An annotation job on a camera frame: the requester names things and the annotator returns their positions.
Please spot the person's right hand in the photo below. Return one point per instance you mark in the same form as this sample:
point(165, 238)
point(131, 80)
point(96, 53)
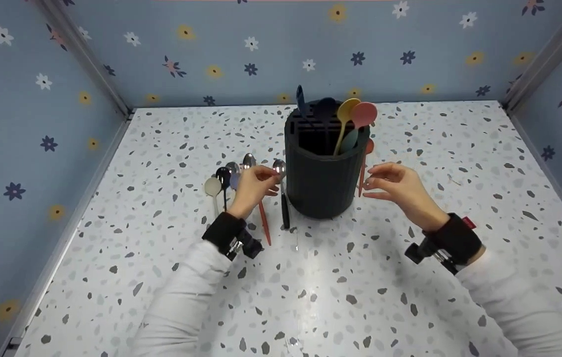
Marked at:
point(405, 191)

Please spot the black plastic spoon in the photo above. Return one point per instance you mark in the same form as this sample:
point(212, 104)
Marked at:
point(223, 174)

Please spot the cream plastic spoon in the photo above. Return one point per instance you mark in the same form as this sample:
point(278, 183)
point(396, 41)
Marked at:
point(212, 187)

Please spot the black cylindrical cutlery holder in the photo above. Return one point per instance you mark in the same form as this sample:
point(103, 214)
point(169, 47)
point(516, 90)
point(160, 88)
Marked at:
point(320, 183)

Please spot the small silver metal spoon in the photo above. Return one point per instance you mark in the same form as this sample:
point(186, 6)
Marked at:
point(232, 167)

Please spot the blue plastic spoon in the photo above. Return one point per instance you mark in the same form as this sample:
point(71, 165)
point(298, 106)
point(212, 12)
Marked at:
point(234, 182)

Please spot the navy plastic spoon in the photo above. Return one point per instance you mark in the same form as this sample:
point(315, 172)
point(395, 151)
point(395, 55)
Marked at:
point(325, 108)

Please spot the orange plastic spoon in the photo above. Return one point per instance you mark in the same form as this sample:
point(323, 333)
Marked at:
point(363, 166)

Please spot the yellow plastic spoon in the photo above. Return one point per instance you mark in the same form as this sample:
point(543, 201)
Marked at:
point(346, 111)

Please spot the teal plastic spoon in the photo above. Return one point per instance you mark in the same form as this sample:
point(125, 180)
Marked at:
point(348, 141)

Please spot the person's left forearm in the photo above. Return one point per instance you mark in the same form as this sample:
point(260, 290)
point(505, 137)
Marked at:
point(182, 302)

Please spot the person's right forearm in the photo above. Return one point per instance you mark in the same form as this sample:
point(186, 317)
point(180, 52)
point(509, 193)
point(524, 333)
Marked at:
point(519, 307)

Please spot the dark blue slim spoon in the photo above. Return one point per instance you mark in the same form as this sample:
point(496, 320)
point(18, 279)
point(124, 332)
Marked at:
point(302, 101)

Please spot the person's left hand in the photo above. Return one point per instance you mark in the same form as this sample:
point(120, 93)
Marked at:
point(247, 191)

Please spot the black wrist band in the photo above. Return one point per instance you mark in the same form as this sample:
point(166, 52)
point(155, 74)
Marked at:
point(226, 233)
point(452, 240)

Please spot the pink plastic spoon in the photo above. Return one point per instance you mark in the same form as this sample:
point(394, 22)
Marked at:
point(364, 115)

